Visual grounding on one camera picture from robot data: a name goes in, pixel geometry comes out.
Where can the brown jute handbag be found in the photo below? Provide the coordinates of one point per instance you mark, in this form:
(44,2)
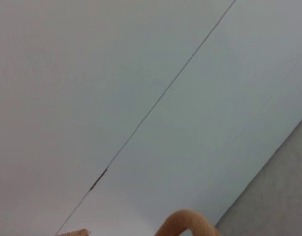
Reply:
(187,218)

